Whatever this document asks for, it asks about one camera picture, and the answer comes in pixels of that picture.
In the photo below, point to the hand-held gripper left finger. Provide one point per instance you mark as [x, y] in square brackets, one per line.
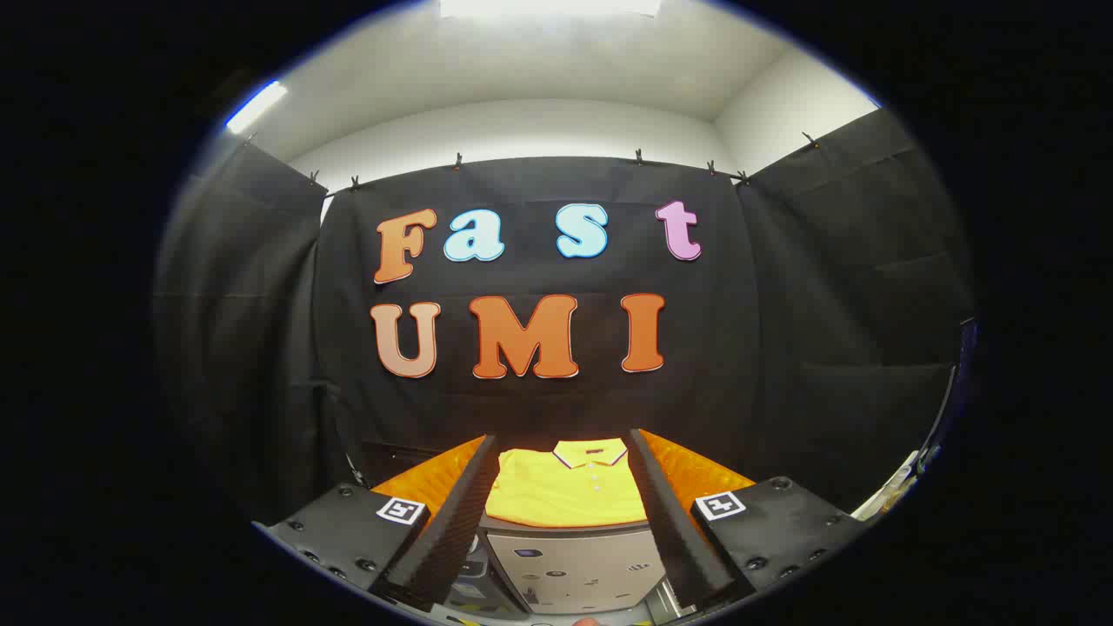
[452, 522]

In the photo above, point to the yellow polo shirt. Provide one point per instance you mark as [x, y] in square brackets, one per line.
[556, 491]

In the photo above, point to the long ceiling light strip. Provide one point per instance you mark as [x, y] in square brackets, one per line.
[256, 106]

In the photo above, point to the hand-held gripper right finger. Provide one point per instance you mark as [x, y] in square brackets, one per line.
[669, 522]

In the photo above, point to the rectangular ceiling light panel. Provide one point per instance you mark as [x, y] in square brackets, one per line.
[548, 7]

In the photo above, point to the row of black clips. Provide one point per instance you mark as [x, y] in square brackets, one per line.
[639, 156]

